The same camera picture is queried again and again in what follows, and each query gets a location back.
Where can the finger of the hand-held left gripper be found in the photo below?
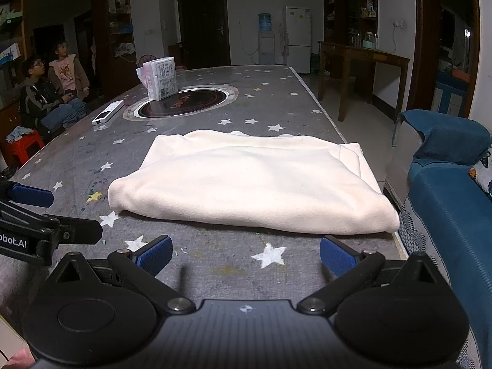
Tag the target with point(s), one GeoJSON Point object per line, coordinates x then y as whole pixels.
{"type": "Point", "coordinates": [80, 232]}
{"type": "Point", "coordinates": [32, 196]}

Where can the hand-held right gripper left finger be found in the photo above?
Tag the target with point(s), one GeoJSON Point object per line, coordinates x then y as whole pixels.
{"type": "Point", "coordinates": [155, 255]}

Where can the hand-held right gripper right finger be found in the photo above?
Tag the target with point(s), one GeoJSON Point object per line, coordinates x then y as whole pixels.
{"type": "Point", "coordinates": [336, 257]}

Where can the cream knit garment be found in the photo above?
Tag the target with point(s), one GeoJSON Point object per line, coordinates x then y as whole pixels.
{"type": "Point", "coordinates": [250, 184]}

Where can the red plastic stool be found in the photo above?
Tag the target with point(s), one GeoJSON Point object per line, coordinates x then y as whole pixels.
{"type": "Point", "coordinates": [25, 148]}

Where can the light blue cloth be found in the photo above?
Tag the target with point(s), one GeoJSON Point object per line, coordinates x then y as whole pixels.
{"type": "Point", "coordinates": [17, 133]}

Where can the white remote control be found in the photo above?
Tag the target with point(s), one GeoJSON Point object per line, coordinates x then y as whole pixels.
{"type": "Point", "coordinates": [107, 112]}

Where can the blue sofa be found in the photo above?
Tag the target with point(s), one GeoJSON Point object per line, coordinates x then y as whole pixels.
{"type": "Point", "coordinates": [449, 200]}

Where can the grey star-print tablecloth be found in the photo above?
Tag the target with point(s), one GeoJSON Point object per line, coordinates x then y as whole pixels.
{"type": "Point", "coordinates": [296, 121]}

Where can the round built-in induction cooker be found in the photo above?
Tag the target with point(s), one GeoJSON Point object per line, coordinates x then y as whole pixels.
{"type": "Point", "coordinates": [180, 102]}

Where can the patterned cushion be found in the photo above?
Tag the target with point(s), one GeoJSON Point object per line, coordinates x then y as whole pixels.
{"type": "Point", "coordinates": [482, 175]}

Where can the plastic-wrapped tissue pack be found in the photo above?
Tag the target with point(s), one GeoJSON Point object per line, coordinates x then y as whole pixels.
{"type": "Point", "coordinates": [161, 78]}

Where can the electric fan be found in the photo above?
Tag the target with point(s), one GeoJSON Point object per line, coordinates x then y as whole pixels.
{"type": "Point", "coordinates": [145, 60]}

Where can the arched wooden display cabinet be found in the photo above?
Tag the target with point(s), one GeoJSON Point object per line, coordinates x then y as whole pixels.
{"type": "Point", "coordinates": [102, 27]}

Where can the wooden side table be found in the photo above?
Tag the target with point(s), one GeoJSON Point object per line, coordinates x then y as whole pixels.
{"type": "Point", "coordinates": [365, 55]}

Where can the white refrigerator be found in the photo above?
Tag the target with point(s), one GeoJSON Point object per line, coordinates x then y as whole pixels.
{"type": "Point", "coordinates": [297, 42]}

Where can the mint green kettle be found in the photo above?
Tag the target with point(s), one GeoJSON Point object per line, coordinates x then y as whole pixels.
{"type": "Point", "coordinates": [370, 41]}

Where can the white water dispenser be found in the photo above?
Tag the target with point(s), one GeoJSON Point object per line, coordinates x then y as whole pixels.
{"type": "Point", "coordinates": [266, 48]}

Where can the dark wooden door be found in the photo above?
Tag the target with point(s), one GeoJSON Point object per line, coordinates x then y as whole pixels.
{"type": "Point", "coordinates": [203, 27]}

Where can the blue water bottle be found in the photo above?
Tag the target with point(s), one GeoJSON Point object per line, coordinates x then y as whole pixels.
{"type": "Point", "coordinates": [265, 22]}

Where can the dark wooden shelf cabinet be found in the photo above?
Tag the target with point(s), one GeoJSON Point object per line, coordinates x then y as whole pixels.
{"type": "Point", "coordinates": [348, 7]}

